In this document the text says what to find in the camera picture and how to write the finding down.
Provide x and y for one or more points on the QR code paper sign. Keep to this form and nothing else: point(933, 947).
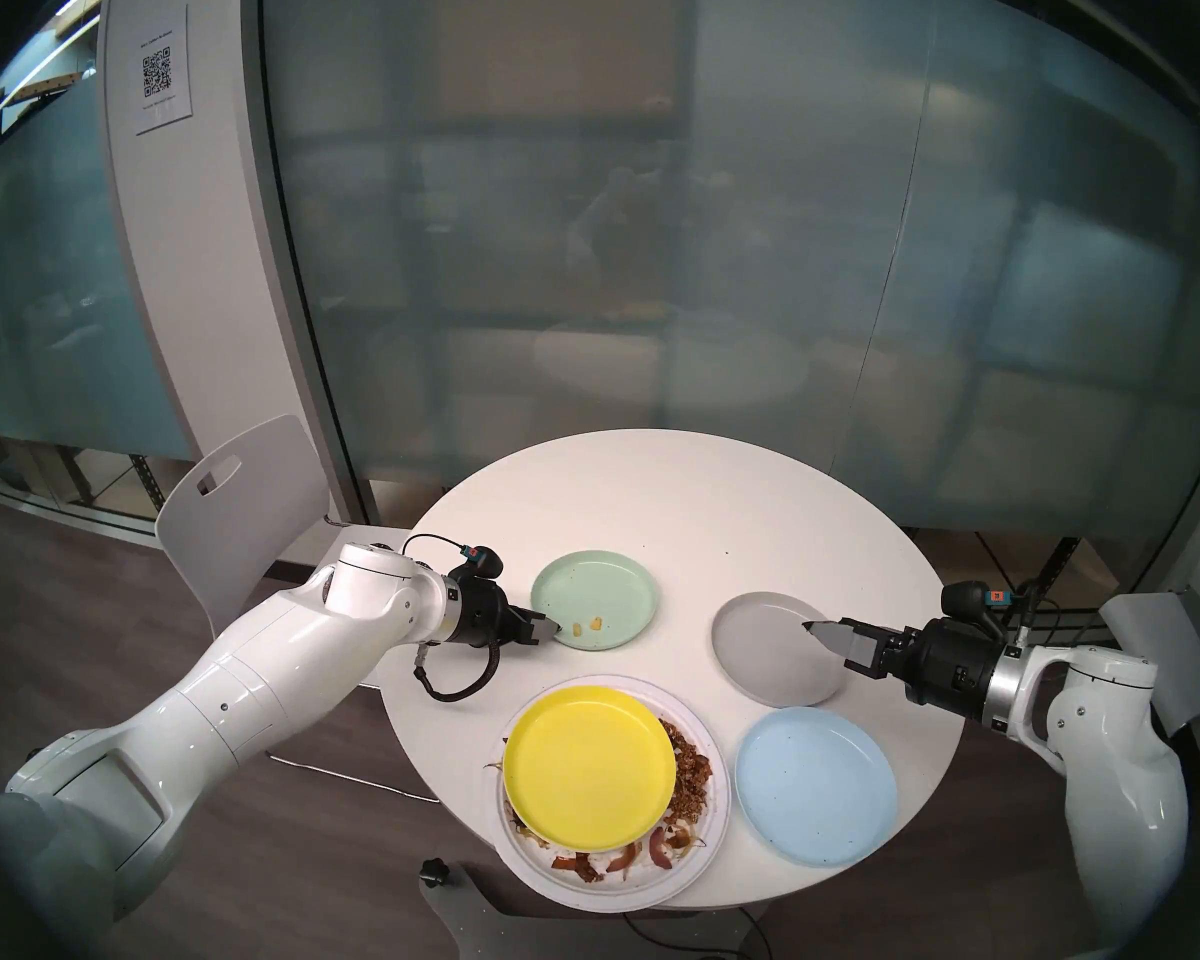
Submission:
point(163, 78)

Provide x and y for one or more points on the metal storage rack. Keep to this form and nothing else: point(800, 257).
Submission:
point(100, 478)
point(1060, 558)

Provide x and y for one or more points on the linear ceiling light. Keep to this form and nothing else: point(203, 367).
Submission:
point(60, 78)

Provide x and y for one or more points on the large white paper plate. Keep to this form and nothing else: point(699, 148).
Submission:
point(615, 898)

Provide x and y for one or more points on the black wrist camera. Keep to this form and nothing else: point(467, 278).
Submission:
point(482, 562)
point(970, 600)

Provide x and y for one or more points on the yellow plastic plate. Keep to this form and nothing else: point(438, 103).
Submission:
point(590, 768)

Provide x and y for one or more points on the white plastic chair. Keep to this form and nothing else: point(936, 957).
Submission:
point(250, 508)

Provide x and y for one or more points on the brown food leftovers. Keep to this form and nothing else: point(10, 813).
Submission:
point(693, 778)

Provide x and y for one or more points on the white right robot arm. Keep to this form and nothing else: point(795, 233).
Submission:
point(1120, 808)

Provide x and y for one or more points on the black star knob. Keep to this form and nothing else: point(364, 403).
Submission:
point(434, 872)

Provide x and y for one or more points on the yellow food crumbs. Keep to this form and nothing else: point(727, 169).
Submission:
point(594, 625)

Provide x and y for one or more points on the mint green plastic plate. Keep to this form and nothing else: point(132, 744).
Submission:
point(600, 588)

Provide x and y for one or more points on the light blue plastic plate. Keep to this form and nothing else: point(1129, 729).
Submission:
point(815, 788)

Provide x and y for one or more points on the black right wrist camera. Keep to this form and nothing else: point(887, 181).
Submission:
point(970, 600)

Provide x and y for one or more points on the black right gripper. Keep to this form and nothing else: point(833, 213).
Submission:
point(950, 668)

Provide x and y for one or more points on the grey plastic plate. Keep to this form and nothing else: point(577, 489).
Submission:
point(760, 658)

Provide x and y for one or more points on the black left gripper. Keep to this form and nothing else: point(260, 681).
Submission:
point(480, 613)

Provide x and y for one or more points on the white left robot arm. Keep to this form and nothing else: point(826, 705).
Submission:
point(260, 668)

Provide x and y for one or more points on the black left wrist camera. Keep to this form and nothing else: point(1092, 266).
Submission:
point(482, 562)

